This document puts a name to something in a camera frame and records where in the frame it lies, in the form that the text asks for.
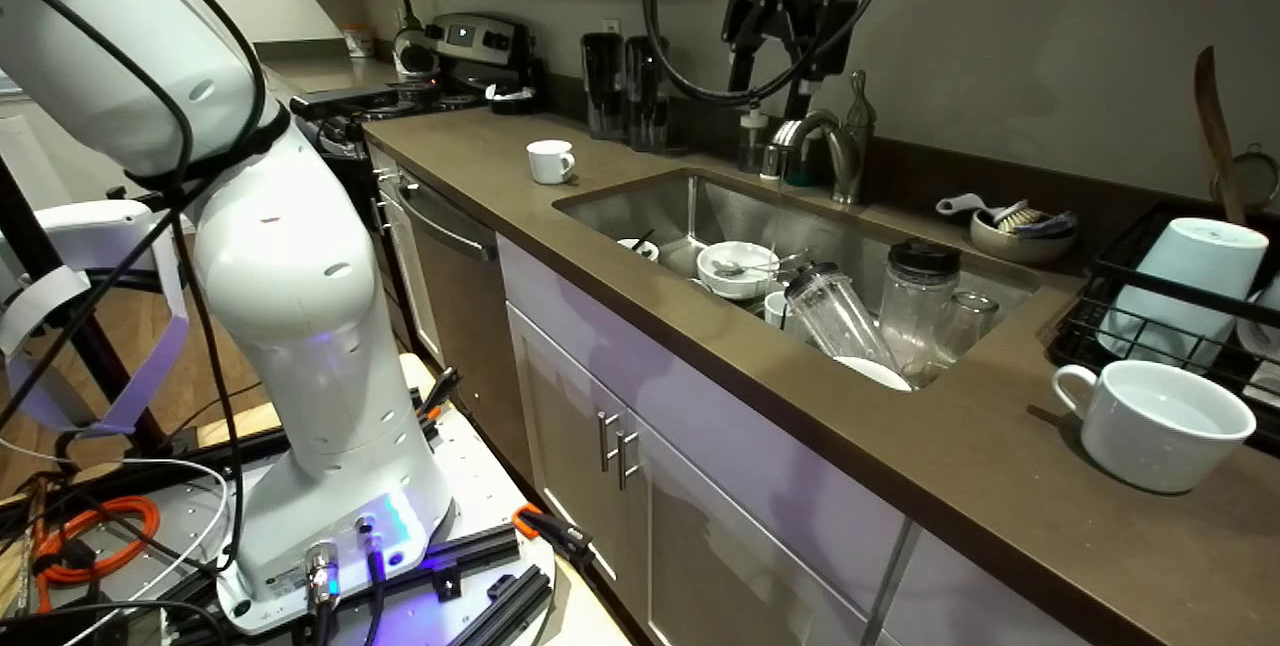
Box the small white cup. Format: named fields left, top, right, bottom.
left=526, top=139, right=577, bottom=186

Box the large white cup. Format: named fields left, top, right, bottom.
left=1051, top=359, right=1258, bottom=496

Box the clear soap dispenser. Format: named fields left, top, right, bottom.
left=737, top=104, right=770, bottom=175

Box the steel tap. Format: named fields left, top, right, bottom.
left=762, top=70, right=879, bottom=206

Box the black tumbler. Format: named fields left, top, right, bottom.
left=581, top=31, right=627, bottom=141
left=625, top=35, right=671, bottom=153

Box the steel sink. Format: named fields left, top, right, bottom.
left=553, top=169, right=1043, bottom=393

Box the metal spoon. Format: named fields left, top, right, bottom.
left=712, top=251, right=809, bottom=279

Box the black pan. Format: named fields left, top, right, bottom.
left=485, top=80, right=547, bottom=117

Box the clear blender jar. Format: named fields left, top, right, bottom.
left=784, top=262, right=898, bottom=369

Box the glass jar with black lid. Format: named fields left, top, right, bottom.
left=878, top=237, right=963, bottom=374

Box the bowl of brushes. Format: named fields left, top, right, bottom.
left=936, top=192, right=1080, bottom=265

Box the drinking glass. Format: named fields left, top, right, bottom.
left=938, top=290, right=1001, bottom=369

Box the white plate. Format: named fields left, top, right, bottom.
left=833, top=355, right=914, bottom=393

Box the kettle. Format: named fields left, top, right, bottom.
left=391, top=0, right=439, bottom=79

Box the black dish rack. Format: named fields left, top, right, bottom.
left=1046, top=200, right=1280, bottom=459

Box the wooden spoon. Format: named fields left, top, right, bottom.
left=1193, top=45, right=1248, bottom=226

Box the dishwasher door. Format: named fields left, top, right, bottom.
left=372, top=151, right=534, bottom=483

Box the white container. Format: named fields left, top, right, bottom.
left=1097, top=217, right=1270, bottom=368

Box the mesh strainer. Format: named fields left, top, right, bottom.
left=1210, top=143, right=1280, bottom=214

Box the cabinet door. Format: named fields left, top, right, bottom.
left=506, top=302, right=653, bottom=639
left=636, top=416, right=906, bottom=646

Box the orange black clamp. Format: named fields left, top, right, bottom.
left=511, top=503, right=598, bottom=569

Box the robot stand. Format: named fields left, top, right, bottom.
left=0, top=354, right=641, bottom=646

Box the dishwasher handle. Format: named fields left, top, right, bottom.
left=398, top=178, right=499, bottom=263

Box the orange cable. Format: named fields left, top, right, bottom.
left=28, top=494, right=162, bottom=615

